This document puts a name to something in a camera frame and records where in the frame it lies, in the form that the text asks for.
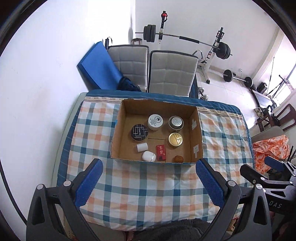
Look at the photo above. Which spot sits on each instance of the dark wooden chair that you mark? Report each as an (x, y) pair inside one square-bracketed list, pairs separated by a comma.
[(268, 118)]

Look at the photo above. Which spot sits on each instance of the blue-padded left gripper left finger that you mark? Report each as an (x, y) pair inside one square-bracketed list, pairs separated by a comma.
[(43, 220)]

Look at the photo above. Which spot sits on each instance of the grey quilted cushion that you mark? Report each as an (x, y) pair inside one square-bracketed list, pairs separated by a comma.
[(171, 72), (133, 62)]

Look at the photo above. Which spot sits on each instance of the grey quilted cushion right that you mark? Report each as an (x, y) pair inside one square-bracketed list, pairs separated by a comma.
[(171, 72)]

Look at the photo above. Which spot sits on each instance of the white purifying cream jar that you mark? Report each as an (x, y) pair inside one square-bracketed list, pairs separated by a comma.
[(155, 122)]

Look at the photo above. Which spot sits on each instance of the white weight bench rack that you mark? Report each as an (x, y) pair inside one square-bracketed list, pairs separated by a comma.
[(204, 62)]

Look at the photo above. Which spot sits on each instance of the red small box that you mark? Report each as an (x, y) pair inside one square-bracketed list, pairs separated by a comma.
[(161, 152)]

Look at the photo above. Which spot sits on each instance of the silver round tin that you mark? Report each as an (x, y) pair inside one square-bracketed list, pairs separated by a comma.
[(176, 123)]

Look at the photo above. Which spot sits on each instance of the barbell on rack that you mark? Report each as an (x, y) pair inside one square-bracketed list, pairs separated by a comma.
[(221, 49)]

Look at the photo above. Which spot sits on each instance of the floor barbell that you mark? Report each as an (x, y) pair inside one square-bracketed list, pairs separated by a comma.
[(228, 76)]

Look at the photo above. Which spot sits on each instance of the brown walnut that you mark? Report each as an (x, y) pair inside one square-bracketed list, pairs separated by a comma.
[(178, 159)]

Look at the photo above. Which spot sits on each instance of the white egg-shaped case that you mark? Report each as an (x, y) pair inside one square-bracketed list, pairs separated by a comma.
[(148, 156)]

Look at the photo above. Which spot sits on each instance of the black patterned round tin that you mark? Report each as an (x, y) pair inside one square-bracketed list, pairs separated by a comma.
[(139, 132)]

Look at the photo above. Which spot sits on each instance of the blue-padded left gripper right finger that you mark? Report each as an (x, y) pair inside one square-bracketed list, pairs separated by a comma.
[(254, 222)]

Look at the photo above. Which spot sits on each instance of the blue foam mat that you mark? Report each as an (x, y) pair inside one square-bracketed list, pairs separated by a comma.
[(98, 69)]

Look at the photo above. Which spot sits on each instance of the gold round tin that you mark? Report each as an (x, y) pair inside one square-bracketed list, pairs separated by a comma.
[(175, 139)]

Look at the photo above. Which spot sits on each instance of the cardboard box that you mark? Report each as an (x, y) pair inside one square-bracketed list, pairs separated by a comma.
[(137, 111)]

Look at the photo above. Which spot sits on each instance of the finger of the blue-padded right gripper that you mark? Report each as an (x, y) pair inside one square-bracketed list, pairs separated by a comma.
[(255, 177), (286, 168)]

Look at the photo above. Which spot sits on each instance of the grey quilted cushion left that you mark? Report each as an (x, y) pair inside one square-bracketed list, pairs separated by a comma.
[(133, 62)]

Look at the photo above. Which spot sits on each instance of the small white cylinder bottle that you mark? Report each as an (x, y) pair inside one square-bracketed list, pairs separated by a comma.
[(142, 147)]

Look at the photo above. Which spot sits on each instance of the orange patterned cloth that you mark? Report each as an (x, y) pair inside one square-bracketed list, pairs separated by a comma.
[(276, 147)]

